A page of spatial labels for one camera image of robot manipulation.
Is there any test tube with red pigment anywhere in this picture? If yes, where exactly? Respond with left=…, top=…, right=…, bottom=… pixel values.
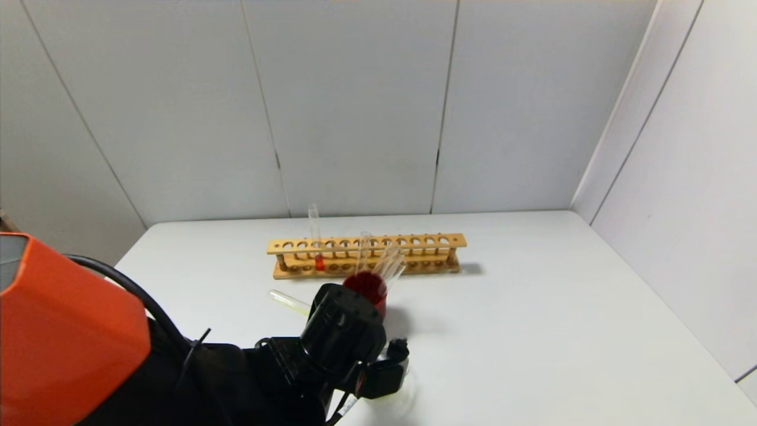
left=308, top=205, right=326, bottom=272

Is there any test tube with yellow pigment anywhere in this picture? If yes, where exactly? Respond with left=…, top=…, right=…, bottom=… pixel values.
left=269, top=289, right=312, bottom=316

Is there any empty glass test tube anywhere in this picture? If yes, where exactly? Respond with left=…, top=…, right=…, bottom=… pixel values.
left=374, top=243, right=401, bottom=280
left=355, top=231, right=373, bottom=276
left=382, top=254, right=407, bottom=291

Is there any wooden test tube rack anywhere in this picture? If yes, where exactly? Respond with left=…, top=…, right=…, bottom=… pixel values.
left=267, top=233, right=467, bottom=280

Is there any red plastic cup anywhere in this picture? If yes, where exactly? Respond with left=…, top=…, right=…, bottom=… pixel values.
left=343, top=271, right=389, bottom=320

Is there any clear glass beaker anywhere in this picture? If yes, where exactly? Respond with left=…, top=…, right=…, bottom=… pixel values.
left=378, top=349, right=418, bottom=416

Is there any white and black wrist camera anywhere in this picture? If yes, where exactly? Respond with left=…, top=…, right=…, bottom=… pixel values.
left=355, top=338, right=410, bottom=401

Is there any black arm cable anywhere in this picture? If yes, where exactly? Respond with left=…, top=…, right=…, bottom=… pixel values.
left=64, top=254, right=196, bottom=363

